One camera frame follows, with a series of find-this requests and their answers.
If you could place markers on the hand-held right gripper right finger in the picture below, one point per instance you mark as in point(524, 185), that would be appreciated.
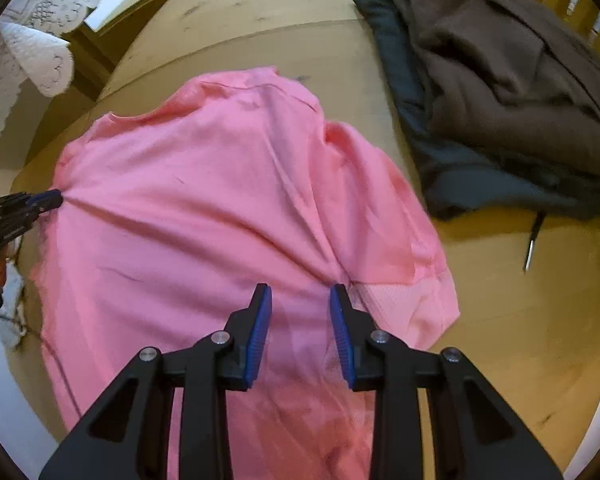
point(341, 330)

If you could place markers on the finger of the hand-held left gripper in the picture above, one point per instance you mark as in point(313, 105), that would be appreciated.
point(47, 200)
point(7, 227)

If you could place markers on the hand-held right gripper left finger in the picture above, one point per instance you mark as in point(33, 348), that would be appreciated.
point(257, 330)

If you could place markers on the pink shirt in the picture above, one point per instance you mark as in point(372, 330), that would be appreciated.
point(205, 200)

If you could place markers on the white garment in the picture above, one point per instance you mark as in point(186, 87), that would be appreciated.
point(10, 300)

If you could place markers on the white lace tablecloth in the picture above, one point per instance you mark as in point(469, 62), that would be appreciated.
point(35, 60)

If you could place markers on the dark grey folded garment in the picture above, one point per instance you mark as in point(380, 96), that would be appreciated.
point(450, 175)

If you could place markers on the brown folded garment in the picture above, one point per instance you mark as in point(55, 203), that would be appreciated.
point(505, 70)

